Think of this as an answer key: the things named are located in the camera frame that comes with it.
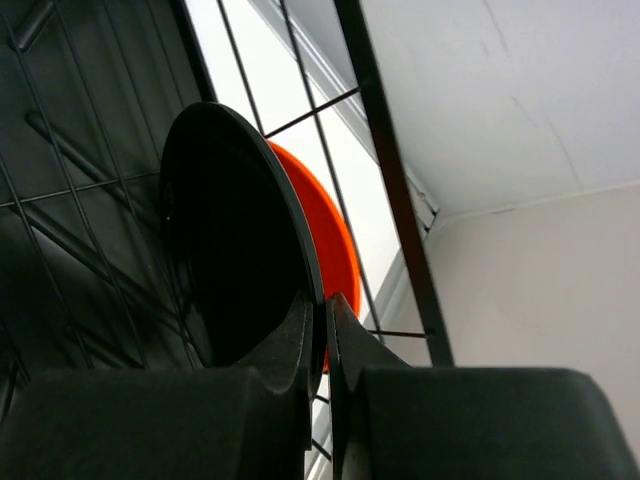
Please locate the black wire dish rack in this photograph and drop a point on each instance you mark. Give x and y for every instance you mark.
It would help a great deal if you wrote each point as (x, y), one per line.
(89, 92)

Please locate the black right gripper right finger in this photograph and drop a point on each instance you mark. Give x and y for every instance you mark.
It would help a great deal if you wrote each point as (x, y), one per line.
(391, 420)

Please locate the orange plate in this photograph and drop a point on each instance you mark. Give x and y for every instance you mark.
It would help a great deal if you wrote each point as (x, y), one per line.
(333, 241)

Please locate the black plate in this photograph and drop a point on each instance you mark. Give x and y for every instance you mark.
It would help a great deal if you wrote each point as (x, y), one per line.
(237, 241)

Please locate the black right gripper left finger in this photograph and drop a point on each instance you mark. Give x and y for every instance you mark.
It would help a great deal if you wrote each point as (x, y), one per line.
(251, 420)

